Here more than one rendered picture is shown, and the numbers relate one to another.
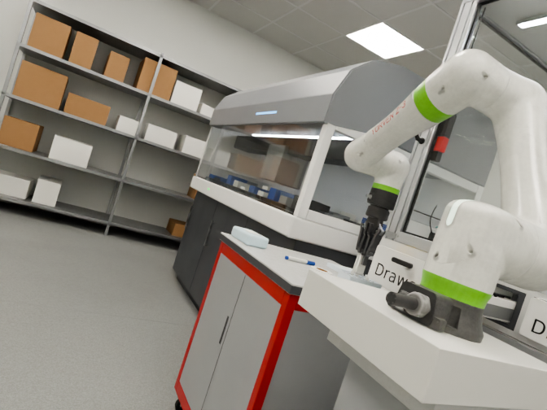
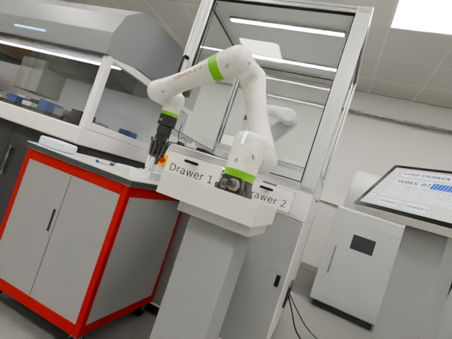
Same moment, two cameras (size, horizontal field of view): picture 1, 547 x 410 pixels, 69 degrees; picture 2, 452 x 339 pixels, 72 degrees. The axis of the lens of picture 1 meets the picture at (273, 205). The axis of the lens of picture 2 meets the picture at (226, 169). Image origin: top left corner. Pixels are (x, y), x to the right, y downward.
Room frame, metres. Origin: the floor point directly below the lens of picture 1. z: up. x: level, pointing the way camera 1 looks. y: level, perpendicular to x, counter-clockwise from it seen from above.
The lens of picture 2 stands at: (-0.07, 0.47, 0.87)
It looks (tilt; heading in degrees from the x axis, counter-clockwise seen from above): 2 degrees up; 317
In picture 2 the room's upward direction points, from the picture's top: 18 degrees clockwise
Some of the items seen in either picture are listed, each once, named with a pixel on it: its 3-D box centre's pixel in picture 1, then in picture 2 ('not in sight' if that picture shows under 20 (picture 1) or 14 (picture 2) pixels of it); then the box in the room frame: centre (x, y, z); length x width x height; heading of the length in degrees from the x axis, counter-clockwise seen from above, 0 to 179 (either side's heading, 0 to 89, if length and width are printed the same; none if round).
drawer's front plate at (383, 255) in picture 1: (408, 276); (192, 169); (1.13, -0.42, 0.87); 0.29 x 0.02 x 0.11; 27
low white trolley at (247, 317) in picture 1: (286, 364); (93, 237); (1.49, -0.23, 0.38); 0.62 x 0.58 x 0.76; 27
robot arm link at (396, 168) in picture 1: (389, 171); (172, 103); (1.36, -0.34, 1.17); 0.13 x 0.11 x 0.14; 109
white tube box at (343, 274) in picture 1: (358, 282); (151, 175); (1.36, -0.36, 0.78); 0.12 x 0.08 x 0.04; 107
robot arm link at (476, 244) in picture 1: (473, 251); (247, 157); (0.78, -0.40, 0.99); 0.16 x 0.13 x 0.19; 107
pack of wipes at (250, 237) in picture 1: (249, 237); (58, 144); (1.58, 0.05, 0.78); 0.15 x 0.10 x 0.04; 32
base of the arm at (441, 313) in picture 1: (429, 306); (233, 185); (0.75, -0.34, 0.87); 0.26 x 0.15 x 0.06; 123
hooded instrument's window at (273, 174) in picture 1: (309, 182); (62, 95); (2.94, -0.20, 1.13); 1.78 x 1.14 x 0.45; 27
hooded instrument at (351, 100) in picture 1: (300, 214); (54, 121); (2.96, -0.21, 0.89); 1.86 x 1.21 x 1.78; 27
